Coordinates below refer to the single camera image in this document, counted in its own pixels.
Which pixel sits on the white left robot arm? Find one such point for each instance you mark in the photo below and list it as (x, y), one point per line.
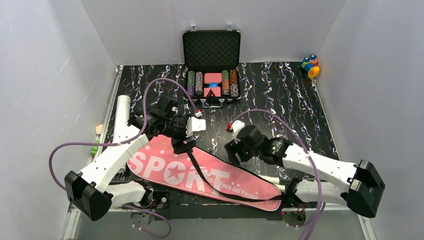
(90, 189)

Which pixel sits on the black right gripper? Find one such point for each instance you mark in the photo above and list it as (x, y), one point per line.
(234, 152)

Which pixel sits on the green clip on rail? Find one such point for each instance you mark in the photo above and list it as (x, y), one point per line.
(94, 148)

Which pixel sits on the black poker chip case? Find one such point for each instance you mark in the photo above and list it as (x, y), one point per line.
(212, 58)

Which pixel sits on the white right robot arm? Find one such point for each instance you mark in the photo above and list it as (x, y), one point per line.
(358, 186)

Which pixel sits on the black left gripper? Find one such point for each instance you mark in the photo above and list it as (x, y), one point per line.
(183, 143)

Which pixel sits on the pink badminton racket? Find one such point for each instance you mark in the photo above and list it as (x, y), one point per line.
(275, 181)

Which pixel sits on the colourful toy blocks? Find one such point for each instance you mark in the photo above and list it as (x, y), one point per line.
(310, 65)

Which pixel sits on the beige wooden block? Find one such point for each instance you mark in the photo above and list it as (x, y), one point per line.
(99, 129)

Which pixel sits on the white shuttlecock tube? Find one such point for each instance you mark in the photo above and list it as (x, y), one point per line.
(122, 115)

